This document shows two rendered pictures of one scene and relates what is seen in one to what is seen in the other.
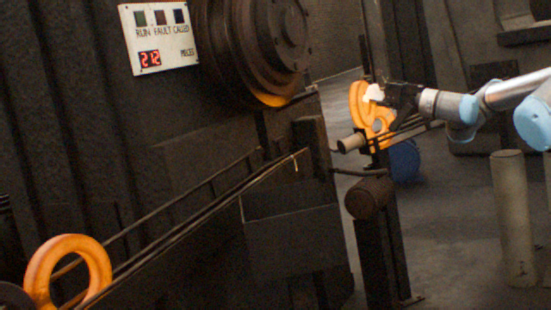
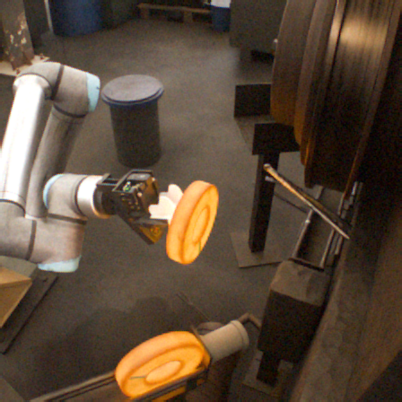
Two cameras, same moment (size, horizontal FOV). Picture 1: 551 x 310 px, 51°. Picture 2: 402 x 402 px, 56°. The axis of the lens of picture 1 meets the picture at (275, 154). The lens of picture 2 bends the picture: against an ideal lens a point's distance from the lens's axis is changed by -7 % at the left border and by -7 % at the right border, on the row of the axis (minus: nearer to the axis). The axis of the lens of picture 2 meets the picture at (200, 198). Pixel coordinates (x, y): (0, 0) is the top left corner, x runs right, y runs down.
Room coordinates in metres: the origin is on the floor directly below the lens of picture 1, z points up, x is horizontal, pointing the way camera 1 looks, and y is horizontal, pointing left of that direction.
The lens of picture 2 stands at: (2.46, -0.36, 1.38)
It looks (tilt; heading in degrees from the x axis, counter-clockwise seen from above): 43 degrees down; 175
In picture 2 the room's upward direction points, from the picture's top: straight up
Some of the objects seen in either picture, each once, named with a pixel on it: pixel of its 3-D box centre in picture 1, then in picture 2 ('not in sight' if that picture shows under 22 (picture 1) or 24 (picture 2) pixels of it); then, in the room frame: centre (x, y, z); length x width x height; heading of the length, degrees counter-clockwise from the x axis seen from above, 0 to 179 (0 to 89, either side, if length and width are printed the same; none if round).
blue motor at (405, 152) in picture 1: (397, 155); not in sight; (4.00, -0.84, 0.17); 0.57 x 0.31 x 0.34; 169
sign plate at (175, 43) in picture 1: (161, 36); not in sight; (1.63, 0.24, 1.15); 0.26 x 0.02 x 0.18; 149
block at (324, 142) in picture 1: (312, 149); (292, 317); (2.07, -0.14, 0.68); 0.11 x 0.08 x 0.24; 59
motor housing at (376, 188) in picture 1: (378, 246); (202, 399); (2.07, -0.31, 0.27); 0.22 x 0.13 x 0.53; 149
